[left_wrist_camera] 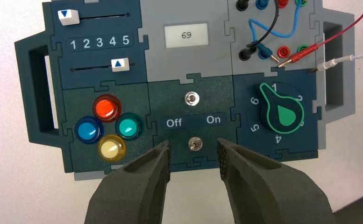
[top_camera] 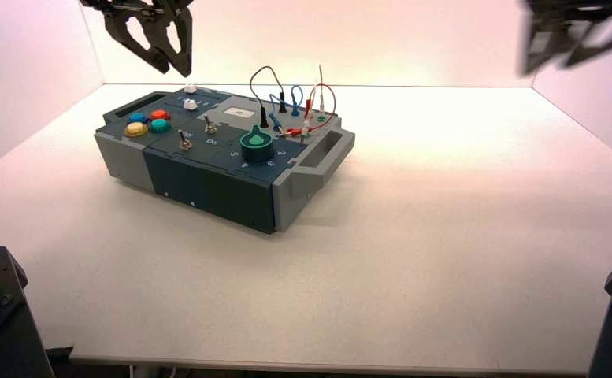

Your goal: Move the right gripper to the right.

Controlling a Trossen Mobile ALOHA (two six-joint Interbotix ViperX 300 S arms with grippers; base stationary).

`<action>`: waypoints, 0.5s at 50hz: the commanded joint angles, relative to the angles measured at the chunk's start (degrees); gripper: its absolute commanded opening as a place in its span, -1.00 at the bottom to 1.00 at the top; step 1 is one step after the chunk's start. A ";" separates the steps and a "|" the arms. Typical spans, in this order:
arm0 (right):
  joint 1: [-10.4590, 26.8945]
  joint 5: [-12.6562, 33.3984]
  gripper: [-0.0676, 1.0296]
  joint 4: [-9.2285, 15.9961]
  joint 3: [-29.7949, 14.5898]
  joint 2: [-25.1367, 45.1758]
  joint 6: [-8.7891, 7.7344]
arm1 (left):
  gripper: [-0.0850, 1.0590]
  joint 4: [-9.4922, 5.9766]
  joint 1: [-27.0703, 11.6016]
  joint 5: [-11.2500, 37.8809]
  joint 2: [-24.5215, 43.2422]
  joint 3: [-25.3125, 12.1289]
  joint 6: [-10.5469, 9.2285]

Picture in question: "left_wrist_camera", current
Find white slider knob down arrow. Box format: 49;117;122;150
57;9;81;26

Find blue push button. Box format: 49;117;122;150
74;116;105;145

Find blue and grey task board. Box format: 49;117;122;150
14;0;355;182

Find green push button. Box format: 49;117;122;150
115;112;144;142

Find black cable with banana plug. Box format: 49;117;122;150
239;0;280;62

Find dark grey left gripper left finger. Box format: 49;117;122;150
84;140;171;224

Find yellow push button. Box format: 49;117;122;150
97;134;127;162

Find dark rotary knob green pointer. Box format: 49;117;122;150
255;82;306;135

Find white slider knob up arrow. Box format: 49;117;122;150
111;57;130;73

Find white number display screen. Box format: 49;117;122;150
164;22;209;49

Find metal toggle switch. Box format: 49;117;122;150
188;137;203;152
184;91;200;107

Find red cable with banana plug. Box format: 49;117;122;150
276;0;363;69

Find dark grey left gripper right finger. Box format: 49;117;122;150
217;138;338;224

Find white cable with plug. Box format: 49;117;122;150
308;51;363;74

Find blue cable with banana plug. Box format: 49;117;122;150
249;0;303;63

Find red push button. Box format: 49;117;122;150
92;94;122;123

